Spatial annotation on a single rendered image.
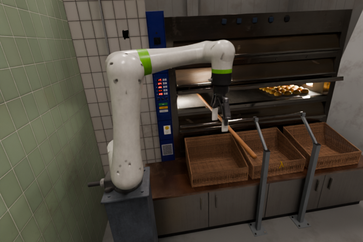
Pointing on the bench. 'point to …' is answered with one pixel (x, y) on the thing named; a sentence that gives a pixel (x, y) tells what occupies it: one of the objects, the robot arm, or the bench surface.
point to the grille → (167, 149)
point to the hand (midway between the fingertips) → (219, 123)
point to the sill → (255, 103)
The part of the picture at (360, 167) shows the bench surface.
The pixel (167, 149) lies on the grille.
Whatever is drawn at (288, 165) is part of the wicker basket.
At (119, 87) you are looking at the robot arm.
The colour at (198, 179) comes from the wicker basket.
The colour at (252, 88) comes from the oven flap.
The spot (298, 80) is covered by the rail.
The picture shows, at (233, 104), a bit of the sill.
